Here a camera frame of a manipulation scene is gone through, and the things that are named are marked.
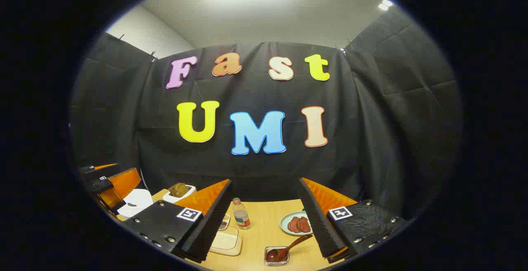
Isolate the clear tray of white rice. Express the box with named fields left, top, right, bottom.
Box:
left=208, top=226, right=243, bottom=257

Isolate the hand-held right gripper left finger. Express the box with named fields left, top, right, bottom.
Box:
left=124, top=179, right=232, bottom=263

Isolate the brown wooden spoon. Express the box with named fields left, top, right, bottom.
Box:
left=266, top=234, right=313, bottom=262

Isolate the white toaster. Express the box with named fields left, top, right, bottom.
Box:
left=163, top=184, right=197, bottom=204

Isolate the black backdrop cloth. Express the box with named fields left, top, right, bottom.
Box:
left=70, top=5, right=464, bottom=222

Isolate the clear square chopstick holder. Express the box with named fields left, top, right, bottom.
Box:
left=264, top=245, right=290, bottom=266

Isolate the white rice cooker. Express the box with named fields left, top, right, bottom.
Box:
left=117, top=189, right=154, bottom=218

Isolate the clear plastic bottle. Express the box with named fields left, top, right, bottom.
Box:
left=232, top=198, right=251, bottom=230

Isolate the pale green plate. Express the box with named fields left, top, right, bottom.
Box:
left=280, top=211, right=313, bottom=237

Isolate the brown bread slice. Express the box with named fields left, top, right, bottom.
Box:
left=168, top=183, right=190, bottom=198

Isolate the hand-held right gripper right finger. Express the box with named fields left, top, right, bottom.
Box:
left=298, top=177, right=407, bottom=263

